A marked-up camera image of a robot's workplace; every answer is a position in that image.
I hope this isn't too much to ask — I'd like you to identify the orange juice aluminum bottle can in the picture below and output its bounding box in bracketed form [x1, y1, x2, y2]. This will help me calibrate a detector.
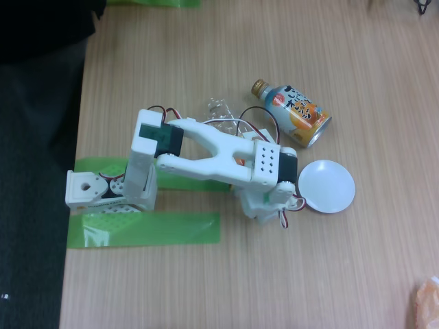
[251, 78, 333, 148]

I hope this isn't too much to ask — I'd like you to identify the long green tape strip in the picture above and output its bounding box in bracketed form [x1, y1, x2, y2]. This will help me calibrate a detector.
[67, 211, 221, 250]

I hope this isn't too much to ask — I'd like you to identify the clear plastic bottle orange label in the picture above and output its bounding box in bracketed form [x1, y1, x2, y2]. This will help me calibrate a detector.
[204, 97, 279, 226]

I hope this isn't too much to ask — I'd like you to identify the orange plastic bag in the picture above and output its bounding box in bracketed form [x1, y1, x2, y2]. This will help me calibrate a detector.
[407, 273, 439, 329]

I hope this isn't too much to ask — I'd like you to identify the black cable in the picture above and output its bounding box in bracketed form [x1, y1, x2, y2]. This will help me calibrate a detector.
[413, 0, 433, 15]

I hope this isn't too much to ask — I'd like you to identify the small white round plate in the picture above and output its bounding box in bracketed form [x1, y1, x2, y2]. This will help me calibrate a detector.
[297, 159, 357, 215]

